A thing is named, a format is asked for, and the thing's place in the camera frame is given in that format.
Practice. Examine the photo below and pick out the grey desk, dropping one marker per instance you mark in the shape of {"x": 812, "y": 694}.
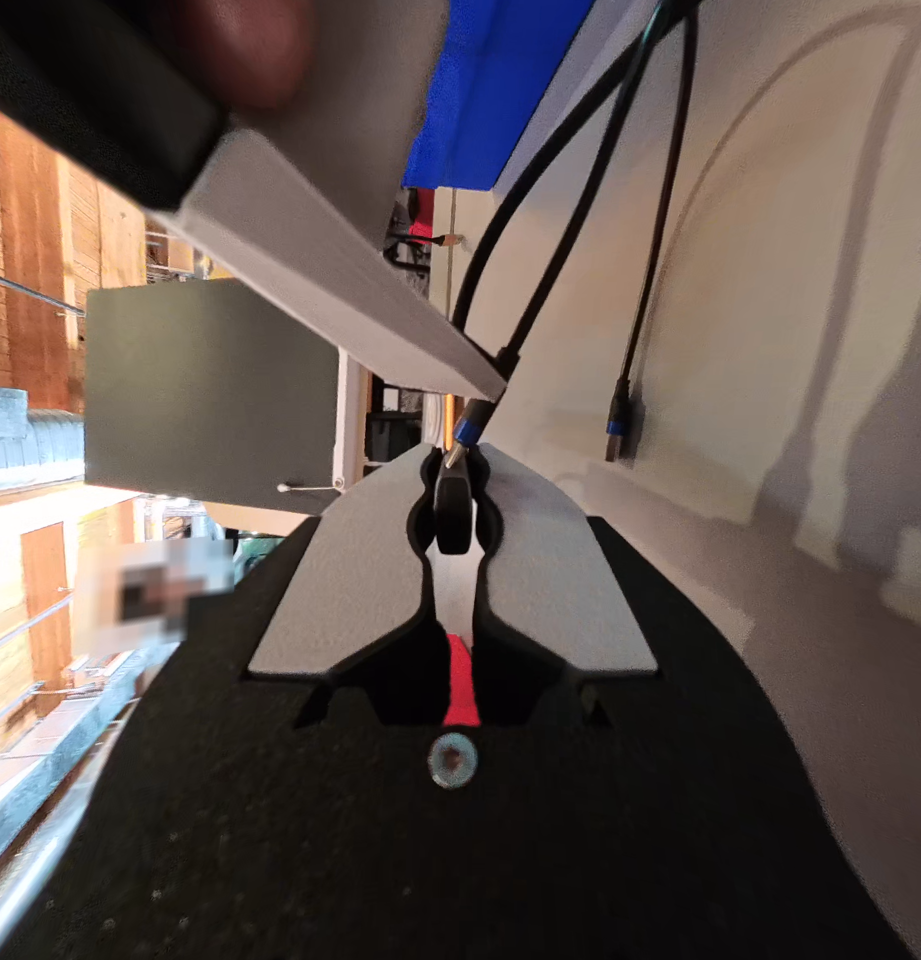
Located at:
{"x": 768, "y": 300}

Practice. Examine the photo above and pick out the wood-framed dark panel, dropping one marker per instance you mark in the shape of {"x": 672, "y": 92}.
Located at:
{"x": 205, "y": 390}

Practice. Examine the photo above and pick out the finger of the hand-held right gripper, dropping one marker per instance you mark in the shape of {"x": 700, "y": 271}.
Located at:
{"x": 318, "y": 225}

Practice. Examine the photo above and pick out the red box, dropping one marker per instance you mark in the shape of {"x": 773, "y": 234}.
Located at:
{"x": 423, "y": 214}

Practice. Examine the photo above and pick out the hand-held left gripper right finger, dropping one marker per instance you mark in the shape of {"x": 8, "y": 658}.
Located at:
{"x": 565, "y": 592}

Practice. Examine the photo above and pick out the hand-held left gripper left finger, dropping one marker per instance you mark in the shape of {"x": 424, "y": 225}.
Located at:
{"x": 340, "y": 592}

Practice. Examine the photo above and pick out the person's right hand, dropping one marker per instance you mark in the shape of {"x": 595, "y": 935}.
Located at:
{"x": 243, "y": 45}

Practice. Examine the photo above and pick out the blue storage bin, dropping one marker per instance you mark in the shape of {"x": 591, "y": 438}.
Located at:
{"x": 490, "y": 90}

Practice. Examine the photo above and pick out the red storage bin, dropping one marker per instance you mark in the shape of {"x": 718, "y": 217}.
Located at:
{"x": 460, "y": 682}

